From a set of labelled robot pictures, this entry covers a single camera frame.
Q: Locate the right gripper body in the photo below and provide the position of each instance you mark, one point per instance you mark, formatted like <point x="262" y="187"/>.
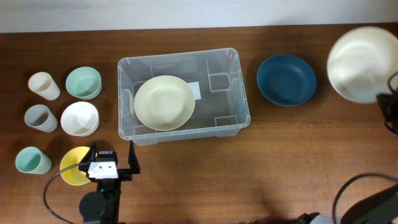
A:
<point x="390" y="108"/>

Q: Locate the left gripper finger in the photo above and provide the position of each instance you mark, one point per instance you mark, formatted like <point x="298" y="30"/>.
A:
<point x="132" y="159"/>
<point x="90" y="156"/>

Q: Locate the yellow bowl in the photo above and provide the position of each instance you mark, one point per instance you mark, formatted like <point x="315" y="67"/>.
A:
<point x="74" y="176"/>

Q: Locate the white bowl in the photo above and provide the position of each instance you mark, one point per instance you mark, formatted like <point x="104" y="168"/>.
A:
<point x="80" y="119"/>

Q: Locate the cream plate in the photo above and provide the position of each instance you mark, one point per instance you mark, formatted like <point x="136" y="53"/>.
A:
<point x="360" y="63"/>

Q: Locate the pale yellow-cream plate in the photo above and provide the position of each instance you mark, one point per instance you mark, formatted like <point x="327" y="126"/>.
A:
<point x="164" y="103"/>

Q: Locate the clear plastic storage container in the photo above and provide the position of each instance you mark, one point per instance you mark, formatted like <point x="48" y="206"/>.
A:
<point x="222" y="110"/>

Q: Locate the dark blue plate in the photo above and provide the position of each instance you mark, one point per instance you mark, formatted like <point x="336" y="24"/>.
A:
<point x="286" y="80"/>

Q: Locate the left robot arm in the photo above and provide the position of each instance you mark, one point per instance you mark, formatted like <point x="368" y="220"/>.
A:
<point x="102" y="205"/>

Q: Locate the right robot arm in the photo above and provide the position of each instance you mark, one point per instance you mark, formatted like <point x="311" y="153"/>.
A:
<point x="378" y="208"/>

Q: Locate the mint green plastic cup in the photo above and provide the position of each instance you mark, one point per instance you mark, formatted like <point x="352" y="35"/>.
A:
<point x="32" y="160"/>

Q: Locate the grey plastic cup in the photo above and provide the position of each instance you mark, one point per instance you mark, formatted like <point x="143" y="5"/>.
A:
<point x="40" y="118"/>

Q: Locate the mint green bowl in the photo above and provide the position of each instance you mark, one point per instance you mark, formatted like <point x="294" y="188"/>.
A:
<point x="84" y="83"/>

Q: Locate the cream plastic cup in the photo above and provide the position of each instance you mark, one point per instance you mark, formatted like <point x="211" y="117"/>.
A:
<point x="44" y="85"/>

